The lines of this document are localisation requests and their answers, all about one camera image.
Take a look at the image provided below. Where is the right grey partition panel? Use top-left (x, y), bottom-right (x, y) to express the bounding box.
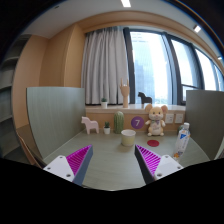
top-left (185, 90), bottom-right (224, 160)

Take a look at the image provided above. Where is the left white wall socket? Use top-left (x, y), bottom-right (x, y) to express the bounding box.
top-left (165, 114), bottom-right (174, 124)

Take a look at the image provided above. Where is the clear plastic water bottle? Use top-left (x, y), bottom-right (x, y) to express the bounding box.
top-left (173, 122), bottom-right (190, 162)

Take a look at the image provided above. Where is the wooden hand sculpture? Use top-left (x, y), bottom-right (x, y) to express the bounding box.
top-left (120, 82), bottom-right (130, 108)

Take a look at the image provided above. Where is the pale yellow cup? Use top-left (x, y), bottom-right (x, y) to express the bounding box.
top-left (121, 129), bottom-right (136, 147)

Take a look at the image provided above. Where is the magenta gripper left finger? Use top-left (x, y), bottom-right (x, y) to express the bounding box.
top-left (44, 145), bottom-right (93, 186)

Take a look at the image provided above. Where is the tall green cactus ornament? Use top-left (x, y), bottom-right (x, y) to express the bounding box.
top-left (114, 111), bottom-right (124, 134)

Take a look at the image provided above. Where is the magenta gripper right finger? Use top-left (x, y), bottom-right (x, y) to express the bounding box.
top-left (135, 145), bottom-right (183, 184)

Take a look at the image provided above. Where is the purple number seven disc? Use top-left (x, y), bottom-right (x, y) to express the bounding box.
top-left (131, 116), bottom-right (144, 129)

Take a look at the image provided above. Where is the left grey partition panel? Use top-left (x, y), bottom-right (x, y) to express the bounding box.
top-left (26, 87), bottom-right (86, 159)

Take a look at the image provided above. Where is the red round coaster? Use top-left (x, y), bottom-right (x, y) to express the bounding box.
top-left (147, 140), bottom-right (159, 147)

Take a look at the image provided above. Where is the grey curtain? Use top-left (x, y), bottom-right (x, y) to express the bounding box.
top-left (81, 27), bottom-right (128, 105)

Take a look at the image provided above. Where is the right white wall socket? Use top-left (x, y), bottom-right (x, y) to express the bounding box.
top-left (175, 114), bottom-right (184, 124)

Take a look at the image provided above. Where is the grey shelving unit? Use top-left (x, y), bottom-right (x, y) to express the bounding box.
top-left (0, 35), bottom-right (30, 158)

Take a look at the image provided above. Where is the pink wooden horse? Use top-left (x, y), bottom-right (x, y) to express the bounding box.
top-left (81, 117), bottom-right (99, 133)

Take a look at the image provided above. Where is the white wall socket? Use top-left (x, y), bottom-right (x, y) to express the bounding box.
top-left (165, 114), bottom-right (174, 124)
top-left (175, 114), bottom-right (184, 124)

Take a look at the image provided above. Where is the grey partition panel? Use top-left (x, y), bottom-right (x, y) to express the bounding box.
top-left (26, 87), bottom-right (86, 159)
top-left (185, 90), bottom-right (224, 160)

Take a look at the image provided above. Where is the small potted plant on sill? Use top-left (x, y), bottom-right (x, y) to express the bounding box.
top-left (101, 98), bottom-right (108, 109)

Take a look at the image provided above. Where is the plush hamster toy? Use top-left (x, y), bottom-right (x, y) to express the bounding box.
top-left (145, 104), bottom-right (168, 136)

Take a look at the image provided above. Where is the small potted plant on table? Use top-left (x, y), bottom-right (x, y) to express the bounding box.
top-left (104, 121), bottom-right (110, 134)

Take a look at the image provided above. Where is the black horse figure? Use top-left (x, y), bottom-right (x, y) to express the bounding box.
top-left (138, 92), bottom-right (152, 104)

